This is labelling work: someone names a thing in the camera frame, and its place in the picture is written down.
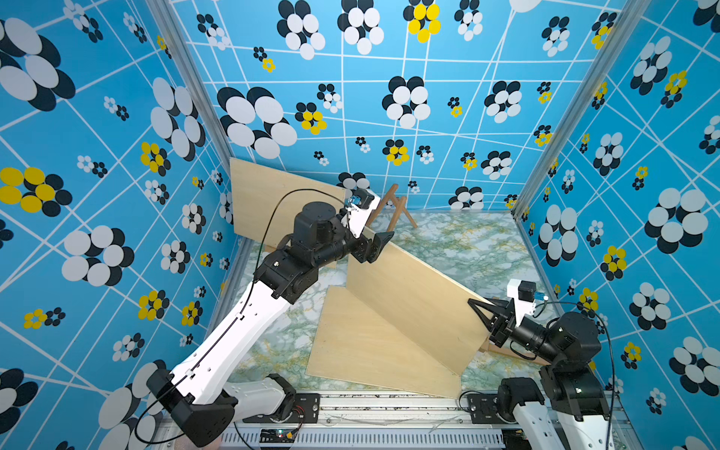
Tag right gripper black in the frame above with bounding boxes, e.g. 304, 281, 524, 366
469, 296, 562, 369

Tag wooden easel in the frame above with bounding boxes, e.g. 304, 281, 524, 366
479, 340, 548, 366
366, 184, 418, 233

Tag plywood board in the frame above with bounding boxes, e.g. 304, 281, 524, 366
230, 159, 345, 248
307, 287, 461, 399
346, 243, 489, 375

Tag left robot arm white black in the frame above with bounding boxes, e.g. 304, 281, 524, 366
147, 189, 393, 447

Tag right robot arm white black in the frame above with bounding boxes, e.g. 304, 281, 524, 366
468, 299, 615, 449

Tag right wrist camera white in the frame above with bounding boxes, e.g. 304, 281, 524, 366
507, 279, 536, 326

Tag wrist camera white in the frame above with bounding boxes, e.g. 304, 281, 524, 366
507, 279, 536, 326
341, 187, 381, 238

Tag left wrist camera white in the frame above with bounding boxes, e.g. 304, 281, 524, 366
341, 187, 381, 238

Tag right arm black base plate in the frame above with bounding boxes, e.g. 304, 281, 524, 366
457, 391, 531, 426

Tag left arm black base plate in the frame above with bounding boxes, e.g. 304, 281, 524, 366
242, 393, 321, 424

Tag aluminium front rail frame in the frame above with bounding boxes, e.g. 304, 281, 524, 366
150, 387, 644, 450

